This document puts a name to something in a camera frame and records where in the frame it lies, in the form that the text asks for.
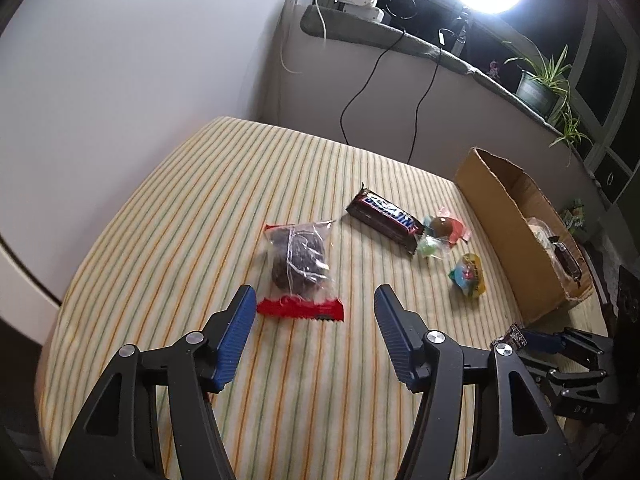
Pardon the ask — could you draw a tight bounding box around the dark brown small candy packet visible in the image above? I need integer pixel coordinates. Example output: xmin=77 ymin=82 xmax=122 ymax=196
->
xmin=491 ymin=323 xmax=527 ymax=350

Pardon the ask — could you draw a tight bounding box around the Snickers bar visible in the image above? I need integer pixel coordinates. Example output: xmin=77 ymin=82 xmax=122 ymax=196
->
xmin=548 ymin=235 xmax=582 ymax=285
xmin=346 ymin=185 xmax=425 ymax=255

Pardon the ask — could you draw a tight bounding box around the yellow jelly cup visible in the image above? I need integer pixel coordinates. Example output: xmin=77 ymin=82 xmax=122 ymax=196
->
xmin=448 ymin=252 xmax=486 ymax=298

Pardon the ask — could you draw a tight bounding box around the sandwich bread pack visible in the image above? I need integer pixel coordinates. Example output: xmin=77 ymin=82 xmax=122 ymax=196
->
xmin=526 ymin=217 xmax=563 ymax=271

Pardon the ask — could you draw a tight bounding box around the pink candy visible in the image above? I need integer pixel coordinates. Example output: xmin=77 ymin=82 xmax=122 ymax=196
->
xmin=435 ymin=207 xmax=471 ymax=246

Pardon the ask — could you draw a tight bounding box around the small clear green jelly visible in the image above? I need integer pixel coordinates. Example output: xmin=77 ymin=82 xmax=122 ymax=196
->
xmin=416 ymin=235 xmax=445 ymax=259

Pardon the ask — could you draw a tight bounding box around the red clear bag dark snack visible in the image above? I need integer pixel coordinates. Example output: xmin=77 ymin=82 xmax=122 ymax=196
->
xmin=257 ymin=220 xmax=344 ymax=322

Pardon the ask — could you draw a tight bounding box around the open cardboard box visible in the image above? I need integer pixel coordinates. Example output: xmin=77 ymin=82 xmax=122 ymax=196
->
xmin=454 ymin=148 xmax=594 ymax=324

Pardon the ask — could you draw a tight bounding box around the brown chocolate egg candy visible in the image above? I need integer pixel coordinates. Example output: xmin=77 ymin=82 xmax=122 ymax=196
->
xmin=430 ymin=217 xmax=454 ymax=238

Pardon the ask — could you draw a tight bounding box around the striped yellow table cloth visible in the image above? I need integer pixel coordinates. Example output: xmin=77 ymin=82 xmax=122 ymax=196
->
xmin=39 ymin=117 xmax=598 ymax=479

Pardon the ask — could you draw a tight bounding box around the potted spider plant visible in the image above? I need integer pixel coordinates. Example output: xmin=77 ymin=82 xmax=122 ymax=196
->
xmin=501 ymin=40 xmax=593 ymax=158

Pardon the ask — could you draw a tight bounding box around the black light tripod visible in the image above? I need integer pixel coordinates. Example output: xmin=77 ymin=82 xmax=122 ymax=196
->
xmin=437 ymin=6 xmax=472 ymax=58

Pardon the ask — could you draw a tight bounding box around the grey window sill pad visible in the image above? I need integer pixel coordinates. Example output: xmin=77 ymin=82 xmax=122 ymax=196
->
xmin=279 ymin=6 xmax=594 ymax=186

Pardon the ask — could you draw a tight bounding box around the white power strip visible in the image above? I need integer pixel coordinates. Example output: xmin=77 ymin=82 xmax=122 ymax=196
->
xmin=329 ymin=0 xmax=384 ymax=23

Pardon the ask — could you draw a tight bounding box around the black cable right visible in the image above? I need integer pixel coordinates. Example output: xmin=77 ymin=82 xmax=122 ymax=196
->
xmin=406 ymin=44 xmax=444 ymax=165

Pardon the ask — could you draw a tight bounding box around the black cable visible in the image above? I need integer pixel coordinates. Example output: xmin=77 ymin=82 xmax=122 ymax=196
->
xmin=339 ymin=27 xmax=407 ymax=148
xmin=406 ymin=44 xmax=444 ymax=165

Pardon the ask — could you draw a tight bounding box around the black cable left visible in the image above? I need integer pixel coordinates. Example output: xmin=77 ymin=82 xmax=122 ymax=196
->
xmin=339 ymin=27 xmax=407 ymax=148

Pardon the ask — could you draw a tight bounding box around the white cable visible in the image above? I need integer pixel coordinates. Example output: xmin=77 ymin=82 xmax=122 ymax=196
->
xmin=278 ymin=0 xmax=329 ymax=75

